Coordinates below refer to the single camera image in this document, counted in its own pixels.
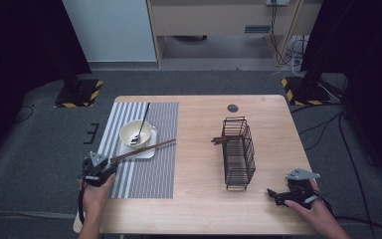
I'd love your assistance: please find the metal spoon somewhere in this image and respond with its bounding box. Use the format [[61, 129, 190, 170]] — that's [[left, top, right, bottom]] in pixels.
[[129, 102, 151, 146]]

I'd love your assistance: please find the dark curtain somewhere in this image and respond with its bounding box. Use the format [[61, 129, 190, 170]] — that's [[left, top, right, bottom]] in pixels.
[[0, 0, 93, 173], [299, 0, 382, 190]]

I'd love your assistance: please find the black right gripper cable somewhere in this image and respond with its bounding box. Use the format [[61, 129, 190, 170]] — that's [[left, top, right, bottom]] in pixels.
[[321, 196, 382, 234]]

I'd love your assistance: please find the brown wooden chopstick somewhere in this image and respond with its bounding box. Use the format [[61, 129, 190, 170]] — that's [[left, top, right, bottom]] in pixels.
[[212, 134, 243, 142], [211, 138, 234, 146], [122, 138, 177, 158], [111, 140, 177, 165]]

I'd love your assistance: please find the black floor cable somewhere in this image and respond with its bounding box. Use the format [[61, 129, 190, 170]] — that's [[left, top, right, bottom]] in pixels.
[[12, 104, 36, 124], [289, 103, 381, 239]]

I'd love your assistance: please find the person's left hand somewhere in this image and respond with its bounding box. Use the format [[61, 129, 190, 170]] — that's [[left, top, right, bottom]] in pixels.
[[79, 173, 116, 217]]

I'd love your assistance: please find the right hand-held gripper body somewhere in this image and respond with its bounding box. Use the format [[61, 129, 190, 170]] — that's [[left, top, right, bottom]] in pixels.
[[280, 167, 321, 204]]

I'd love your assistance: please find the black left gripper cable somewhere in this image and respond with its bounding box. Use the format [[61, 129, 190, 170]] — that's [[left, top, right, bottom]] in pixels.
[[77, 180, 90, 226]]

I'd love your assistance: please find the grey striped placemat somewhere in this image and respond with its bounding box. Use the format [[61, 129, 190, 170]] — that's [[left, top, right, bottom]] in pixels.
[[97, 102, 180, 200]]

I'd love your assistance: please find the person's right hand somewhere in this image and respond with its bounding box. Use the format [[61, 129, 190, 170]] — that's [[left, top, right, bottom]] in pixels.
[[284, 178, 336, 230]]

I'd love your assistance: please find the bundle of cables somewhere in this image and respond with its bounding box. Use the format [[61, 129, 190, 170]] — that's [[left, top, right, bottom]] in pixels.
[[269, 0, 311, 78]]

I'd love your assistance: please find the light wooden desk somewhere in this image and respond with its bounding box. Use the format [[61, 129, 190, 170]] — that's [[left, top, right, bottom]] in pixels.
[[145, 0, 324, 69]]

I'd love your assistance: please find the white cabinet panel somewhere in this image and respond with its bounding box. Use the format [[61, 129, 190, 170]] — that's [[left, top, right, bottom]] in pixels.
[[62, 0, 158, 64]]

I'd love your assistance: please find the hazard striped stand base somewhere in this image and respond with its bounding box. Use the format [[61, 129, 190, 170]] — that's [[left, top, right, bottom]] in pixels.
[[54, 79, 104, 109], [281, 76, 333, 108]]

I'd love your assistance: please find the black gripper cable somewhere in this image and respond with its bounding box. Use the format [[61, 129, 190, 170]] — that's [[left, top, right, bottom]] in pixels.
[[321, 196, 382, 234], [77, 180, 90, 226]]

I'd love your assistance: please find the cream bowl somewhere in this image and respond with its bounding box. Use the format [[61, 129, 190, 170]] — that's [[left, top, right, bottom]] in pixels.
[[118, 119, 154, 149]]

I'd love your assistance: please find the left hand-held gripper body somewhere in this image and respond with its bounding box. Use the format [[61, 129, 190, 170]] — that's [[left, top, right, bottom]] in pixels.
[[81, 150, 114, 187]]

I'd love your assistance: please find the black wire basket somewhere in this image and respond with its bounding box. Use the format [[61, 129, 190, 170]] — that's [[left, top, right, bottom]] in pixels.
[[221, 116, 257, 192]]

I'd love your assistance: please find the white square plate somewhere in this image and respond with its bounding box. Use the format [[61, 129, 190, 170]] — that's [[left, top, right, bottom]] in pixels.
[[116, 127, 158, 160]]

